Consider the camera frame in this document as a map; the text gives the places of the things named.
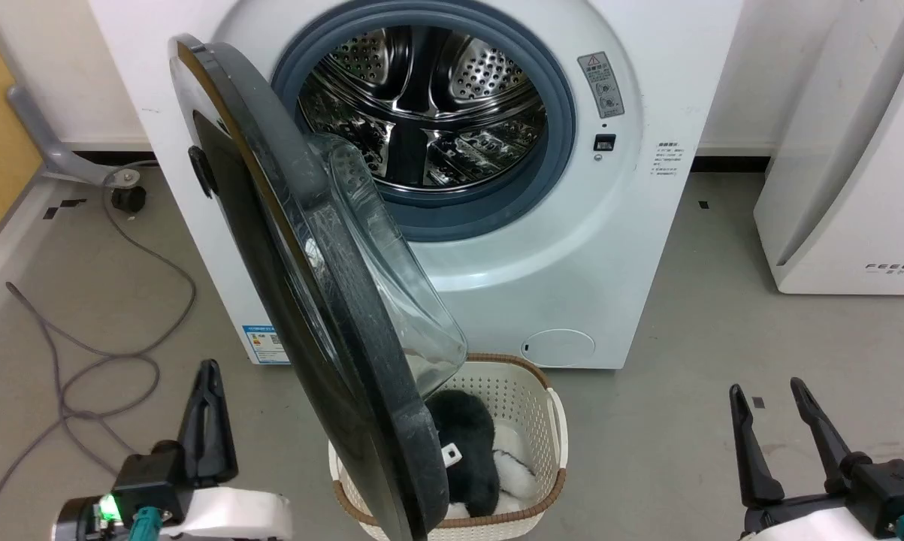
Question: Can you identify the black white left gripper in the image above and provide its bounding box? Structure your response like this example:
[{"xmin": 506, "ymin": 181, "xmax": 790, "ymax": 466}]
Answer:
[{"xmin": 112, "ymin": 359, "xmax": 294, "ymax": 541}]

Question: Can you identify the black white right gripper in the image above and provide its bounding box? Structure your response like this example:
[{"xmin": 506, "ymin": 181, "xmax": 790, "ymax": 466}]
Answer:
[{"xmin": 729, "ymin": 377, "xmax": 904, "ymax": 541}]

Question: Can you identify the black round washer door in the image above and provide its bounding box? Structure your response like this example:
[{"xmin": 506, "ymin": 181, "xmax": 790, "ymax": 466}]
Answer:
[{"xmin": 168, "ymin": 33, "xmax": 469, "ymax": 541}]

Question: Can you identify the white front-load washing machine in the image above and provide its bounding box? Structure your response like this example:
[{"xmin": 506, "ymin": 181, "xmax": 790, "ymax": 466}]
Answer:
[{"xmin": 89, "ymin": 0, "xmax": 745, "ymax": 370}]

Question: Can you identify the grey rubber door gasket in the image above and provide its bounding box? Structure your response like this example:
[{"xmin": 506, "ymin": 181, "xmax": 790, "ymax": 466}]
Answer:
[{"xmin": 271, "ymin": 0, "xmax": 577, "ymax": 243}]

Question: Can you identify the blue energy label sticker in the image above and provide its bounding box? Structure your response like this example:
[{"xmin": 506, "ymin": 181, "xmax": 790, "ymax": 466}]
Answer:
[{"xmin": 243, "ymin": 325, "xmax": 291, "ymax": 365}]

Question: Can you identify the black caster wheel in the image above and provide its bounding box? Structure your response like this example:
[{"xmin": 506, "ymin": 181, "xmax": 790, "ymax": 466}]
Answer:
[{"xmin": 111, "ymin": 185, "xmax": 147, "ymax": 213}]

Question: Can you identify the black fluffy garment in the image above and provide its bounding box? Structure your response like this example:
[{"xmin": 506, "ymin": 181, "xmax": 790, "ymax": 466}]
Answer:
[{"xmin": 425, "ymin": 389, "xmax": 502, "ymax": 518}]

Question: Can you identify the cream perforated laundry basket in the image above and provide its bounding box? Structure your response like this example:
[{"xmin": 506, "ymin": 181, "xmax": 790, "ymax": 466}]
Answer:
[{"xmin": 328, "ymin": 353, "xmax": 570, "ymax": 541}]

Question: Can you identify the white standing appliance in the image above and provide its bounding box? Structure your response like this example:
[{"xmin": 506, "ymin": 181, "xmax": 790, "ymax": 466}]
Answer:
[{"xmin": 754, "ymin": 0, "xmax": 904, "ymax": 295}]

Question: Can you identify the white fluffy garment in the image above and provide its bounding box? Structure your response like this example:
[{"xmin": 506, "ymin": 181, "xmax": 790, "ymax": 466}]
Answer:
[{"xmin": 444, "ymin": 421, "xmax": 539, "ymax": 521}]

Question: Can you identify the grey warning sticker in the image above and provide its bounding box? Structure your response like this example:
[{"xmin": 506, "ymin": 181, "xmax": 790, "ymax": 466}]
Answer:
[{"xmin": 578, "ymin": 52, "xmax": 625, "ymax": 119}]

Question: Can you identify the perforated steel washer drum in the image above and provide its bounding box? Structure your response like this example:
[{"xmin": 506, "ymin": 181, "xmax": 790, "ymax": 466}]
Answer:
[{"xmin": 299, "ymin": 27, "xmax": 549, "ymax": 190}]

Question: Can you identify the grey floor cable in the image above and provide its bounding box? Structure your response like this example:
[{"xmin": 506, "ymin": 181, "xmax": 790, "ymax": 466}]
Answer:
[{"xmin": 0, "ymin": 162, "xmax": 198, "ymax": 541}]

